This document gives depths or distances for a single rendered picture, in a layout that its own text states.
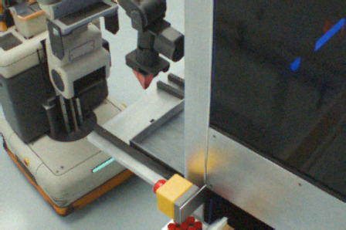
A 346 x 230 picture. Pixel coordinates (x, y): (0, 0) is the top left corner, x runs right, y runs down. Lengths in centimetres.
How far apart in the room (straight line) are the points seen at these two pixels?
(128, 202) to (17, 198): 60
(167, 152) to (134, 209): 101
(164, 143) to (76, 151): 94
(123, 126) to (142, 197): 98
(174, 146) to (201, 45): 57
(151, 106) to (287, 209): 70
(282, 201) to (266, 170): 8
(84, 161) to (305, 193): 146
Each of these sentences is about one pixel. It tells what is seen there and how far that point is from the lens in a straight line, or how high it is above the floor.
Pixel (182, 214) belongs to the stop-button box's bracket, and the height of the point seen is 100.
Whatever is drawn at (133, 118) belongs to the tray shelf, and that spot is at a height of 88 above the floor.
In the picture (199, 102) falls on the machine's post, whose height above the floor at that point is 126.
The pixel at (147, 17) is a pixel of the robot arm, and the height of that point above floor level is 134.
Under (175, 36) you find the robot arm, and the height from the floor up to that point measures 129.
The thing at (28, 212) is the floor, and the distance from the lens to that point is 241.
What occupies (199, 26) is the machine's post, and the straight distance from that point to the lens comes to 82.
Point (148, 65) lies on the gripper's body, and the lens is 114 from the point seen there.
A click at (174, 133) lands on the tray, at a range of 139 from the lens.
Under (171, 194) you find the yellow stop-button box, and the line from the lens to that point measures 104.
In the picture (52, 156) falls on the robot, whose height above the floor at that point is 28.
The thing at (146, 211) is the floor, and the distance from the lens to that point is 230.
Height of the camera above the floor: 184
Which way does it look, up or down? 41 degrees down
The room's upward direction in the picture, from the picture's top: 1 degrees counter-clockwise
